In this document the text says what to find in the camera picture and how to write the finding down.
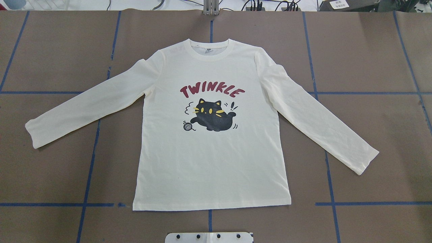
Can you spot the cream long-sleeve cat shirt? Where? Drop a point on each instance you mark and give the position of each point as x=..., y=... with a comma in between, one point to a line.
x=210, y=126

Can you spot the aluminium frame post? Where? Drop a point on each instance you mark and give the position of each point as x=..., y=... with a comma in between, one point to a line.
x=211, y=7

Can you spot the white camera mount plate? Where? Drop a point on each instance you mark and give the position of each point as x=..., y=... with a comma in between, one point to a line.
x=210, y=237

